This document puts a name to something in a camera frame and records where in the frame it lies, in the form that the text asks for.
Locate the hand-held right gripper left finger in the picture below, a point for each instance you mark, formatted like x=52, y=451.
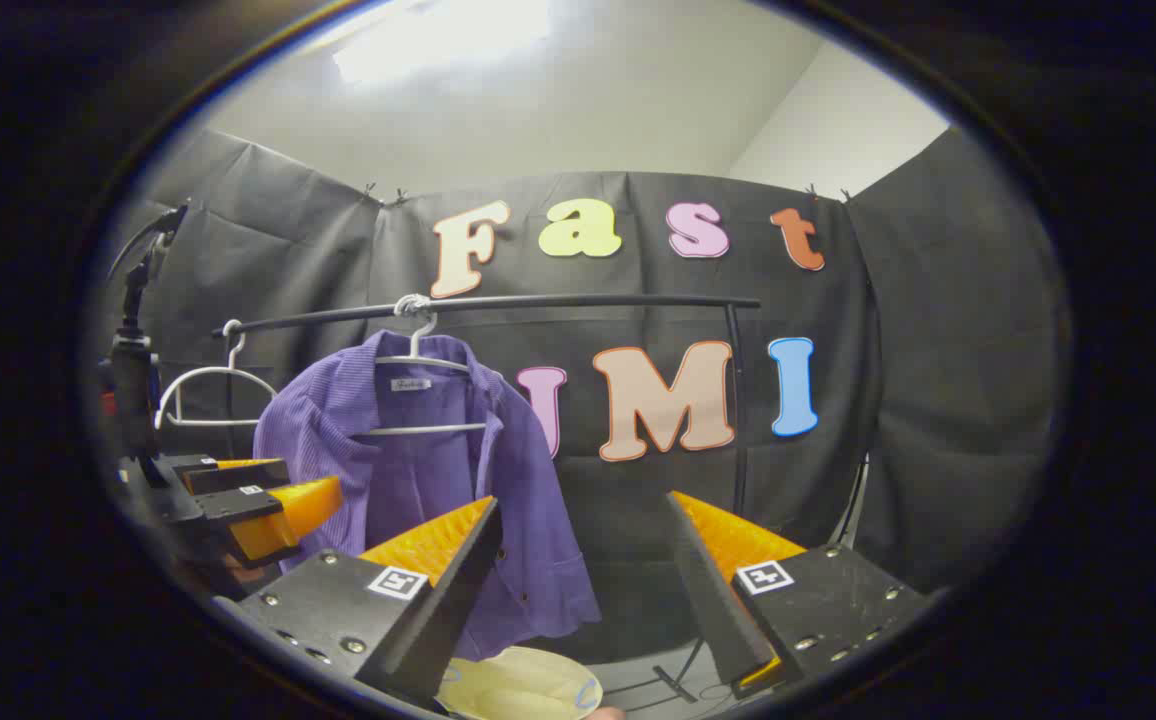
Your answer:
x=448, y=600

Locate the black backdrop cloth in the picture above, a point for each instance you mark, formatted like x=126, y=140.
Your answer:
x=938, y=350

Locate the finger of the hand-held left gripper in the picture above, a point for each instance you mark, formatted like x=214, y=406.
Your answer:
x=278, y=520
x=238, y=477

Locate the beige laundry hamper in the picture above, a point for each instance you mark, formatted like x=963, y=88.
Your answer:
x=518, y=685

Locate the black clothes rack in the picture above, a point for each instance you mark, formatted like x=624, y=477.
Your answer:
x=588, y=301

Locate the purple ribbed shirt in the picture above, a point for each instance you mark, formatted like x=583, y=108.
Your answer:
x=418, y=490

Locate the white stand pole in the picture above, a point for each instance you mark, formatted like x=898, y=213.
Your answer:
x=855, y=500

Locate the white clothes hanger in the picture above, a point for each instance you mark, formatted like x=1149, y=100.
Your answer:
x=236, y=350
x=428, y=428

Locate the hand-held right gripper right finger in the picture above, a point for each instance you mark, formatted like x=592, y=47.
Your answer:
x=713, y=600

